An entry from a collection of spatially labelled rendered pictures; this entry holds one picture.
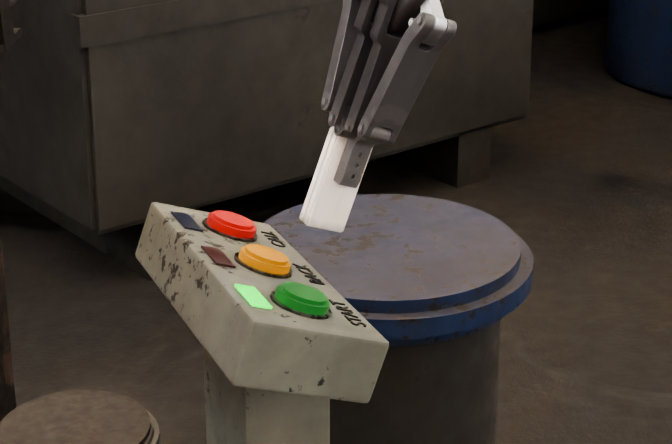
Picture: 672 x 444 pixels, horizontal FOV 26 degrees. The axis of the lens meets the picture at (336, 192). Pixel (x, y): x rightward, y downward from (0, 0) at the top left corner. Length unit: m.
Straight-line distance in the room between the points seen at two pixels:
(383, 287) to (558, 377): 0.80
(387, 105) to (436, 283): 0.54
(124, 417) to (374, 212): 0.65
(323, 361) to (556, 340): 1.35
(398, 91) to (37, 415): 0.35
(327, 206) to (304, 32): 1.57
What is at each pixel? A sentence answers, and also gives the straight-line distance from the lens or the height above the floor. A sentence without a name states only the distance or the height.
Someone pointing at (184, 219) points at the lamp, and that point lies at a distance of 1.15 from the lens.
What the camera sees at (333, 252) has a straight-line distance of 1.55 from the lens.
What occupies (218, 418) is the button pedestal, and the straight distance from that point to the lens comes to 1.16.
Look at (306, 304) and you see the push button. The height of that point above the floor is 0.61.
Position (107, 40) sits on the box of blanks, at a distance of 2.34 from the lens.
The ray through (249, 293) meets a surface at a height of 0.62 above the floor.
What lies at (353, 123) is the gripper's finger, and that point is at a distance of 0.98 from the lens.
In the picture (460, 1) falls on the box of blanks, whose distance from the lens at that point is 2.80.
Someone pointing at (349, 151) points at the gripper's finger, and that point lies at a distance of 0.99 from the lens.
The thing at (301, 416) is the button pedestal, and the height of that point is 0.49.
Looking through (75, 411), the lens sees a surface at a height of 0.52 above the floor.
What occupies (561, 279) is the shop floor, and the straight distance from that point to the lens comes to 2.55.
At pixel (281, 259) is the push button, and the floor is 0.61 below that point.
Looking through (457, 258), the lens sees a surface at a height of 0.43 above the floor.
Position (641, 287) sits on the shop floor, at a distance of 2.54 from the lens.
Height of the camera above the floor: 1.05
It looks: 21 degrees down
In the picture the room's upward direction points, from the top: straight up
